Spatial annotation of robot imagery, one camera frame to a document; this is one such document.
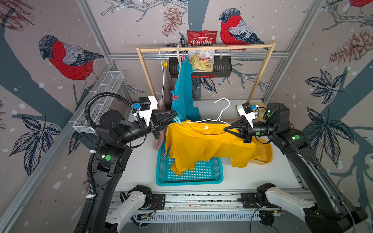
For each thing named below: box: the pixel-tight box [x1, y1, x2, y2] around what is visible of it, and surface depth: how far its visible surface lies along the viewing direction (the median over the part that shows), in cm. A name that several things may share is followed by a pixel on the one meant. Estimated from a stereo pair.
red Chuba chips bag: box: [186, 30, 218, 72], surface depth 87 cm
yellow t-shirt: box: [164, 120, 261, 175], surface depth 63 cm
